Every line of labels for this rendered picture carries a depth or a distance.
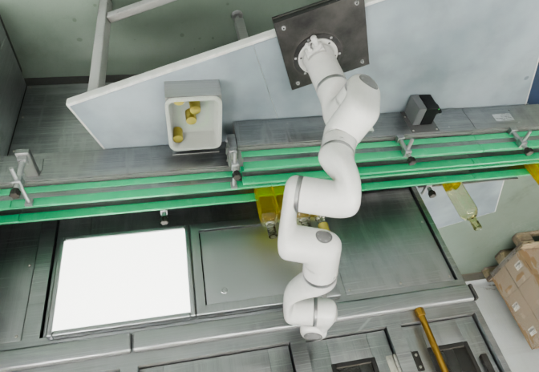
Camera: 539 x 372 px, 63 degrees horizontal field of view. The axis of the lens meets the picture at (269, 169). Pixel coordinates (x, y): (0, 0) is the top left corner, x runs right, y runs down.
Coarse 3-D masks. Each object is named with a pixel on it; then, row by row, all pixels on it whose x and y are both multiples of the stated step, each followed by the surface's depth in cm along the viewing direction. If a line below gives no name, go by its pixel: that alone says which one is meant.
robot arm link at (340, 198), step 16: (336, 144) 101; (320, 160) 103; (336, 160) 98; (352, 160) 98; (304, 176) 101; (336, 176) 98; (352, 176) 95; (304, 192) 97; (320, 192) 97; (336, 192) 96; (352, 192) 95; (304, 208) 98; (320, 208) 97; (336, 208) 96; (352, 208) 96
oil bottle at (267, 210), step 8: (256, 192) 151; (264, 192) 150; (272, 192) 150; (256, 200) 152; (264, 200) 147; (272, 200) 148; (264, 208) 145; (272, 208) 145; (264, 216) 143; (272, 216) 144; (264, 224) 145
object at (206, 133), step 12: (204, 96) 132; (216, 96) 133; (168, 108) 133; (180, 108) 142; (204, 108) 144; (216, 108) 141; (168, 120) 136; (180, 120) 146; (204, 120) 148; (216, 120) 145; (168, 132) 140; (192, 132) 151; (204, 132) 152; (216, 132) 149; (180, 144) 147; (192, 144) 148; (204, 144) 148; (216, 144) 148
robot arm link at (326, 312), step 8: (320, 304) 114; (328, 304) 114; (320, 312) 113; (328, 312) 113; (336, 312) 113; (320, 320) 113; (328, 320) 112; (304, 328) 118; (312, 328) 117; (320, 328) 116; (328, 328) 115; (304, 336) 119; (312, 336) 119; (320, 336) 119
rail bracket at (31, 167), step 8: (16, 152) 133; (24, 152) 133; (24, 160) 132; (32, 160) 136; (40, 160) 145; (24, 168) 137; (32, 168) 138; (40, 168) 143; (16, 176) 126; (16, 184) 126; (16, 192) 124; (24, 192) 131; (32, 200) 136
